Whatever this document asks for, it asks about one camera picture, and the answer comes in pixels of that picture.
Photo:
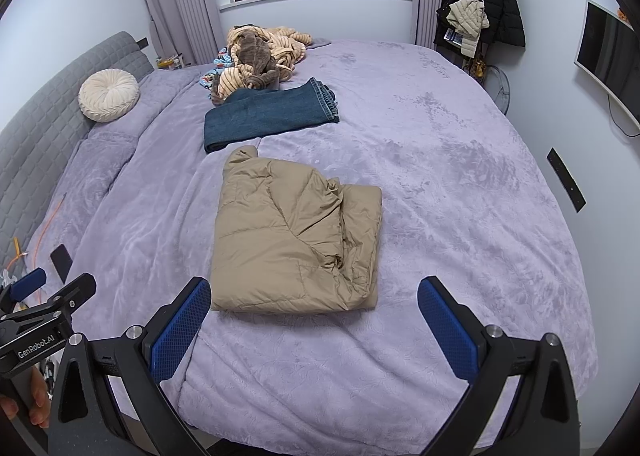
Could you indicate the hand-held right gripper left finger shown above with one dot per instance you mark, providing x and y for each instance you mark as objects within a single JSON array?
[{"x": 182, "y": 326}]

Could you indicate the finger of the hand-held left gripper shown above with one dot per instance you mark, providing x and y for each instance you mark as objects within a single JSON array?
[
  {"x": 72, "y": 293},
  {"x": 29, "y": 283}
]

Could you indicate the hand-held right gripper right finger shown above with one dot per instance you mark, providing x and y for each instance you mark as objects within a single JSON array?
[{"x": 447, "y": 331}]

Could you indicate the beige down jacket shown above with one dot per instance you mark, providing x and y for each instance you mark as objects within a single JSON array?
[{"x": 280, "y": 246}]

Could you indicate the beige striped plush clothes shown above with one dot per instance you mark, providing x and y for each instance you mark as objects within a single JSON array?
[{"x": 235, "y": 76}]

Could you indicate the person's left hand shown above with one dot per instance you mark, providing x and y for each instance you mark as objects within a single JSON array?
[{"x": 40, "y": 396}]

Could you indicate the black phone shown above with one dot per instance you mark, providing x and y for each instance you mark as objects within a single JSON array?
[{"x": 62, "y": 262}]

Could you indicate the lilac plush blanket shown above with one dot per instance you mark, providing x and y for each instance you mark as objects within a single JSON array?
[{"x": 450, "y": 186}]

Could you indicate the grey quilted headboard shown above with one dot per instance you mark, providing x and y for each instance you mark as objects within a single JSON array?
[{"x": 40, "y": 136}]

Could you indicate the round cream cushion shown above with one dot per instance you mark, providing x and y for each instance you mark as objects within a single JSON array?
[{"x": 107, "y": 95}]

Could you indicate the blue jeans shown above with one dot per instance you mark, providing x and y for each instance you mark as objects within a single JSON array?
[{"x": 260, "y": 116}]

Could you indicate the bedside bottles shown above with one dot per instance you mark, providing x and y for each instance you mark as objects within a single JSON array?
[{"x": 170, "y": 62}]

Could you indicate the brown patterned bag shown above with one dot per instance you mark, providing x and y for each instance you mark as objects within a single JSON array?
[{"x": 475, "y": 69}]

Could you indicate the blue printed cloth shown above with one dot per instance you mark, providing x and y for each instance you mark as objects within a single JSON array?
[{"x": 222, "y": 59}]

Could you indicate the brown plush garment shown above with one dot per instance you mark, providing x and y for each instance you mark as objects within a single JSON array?
[{"x": 255, "y": 54}]

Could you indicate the pale hanging puffer jacket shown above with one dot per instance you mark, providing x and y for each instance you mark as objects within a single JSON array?
[{"x": 467, "y": 21}]

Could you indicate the wall television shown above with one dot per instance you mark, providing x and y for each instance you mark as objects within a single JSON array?
[{"x": 607, "y": 51}]

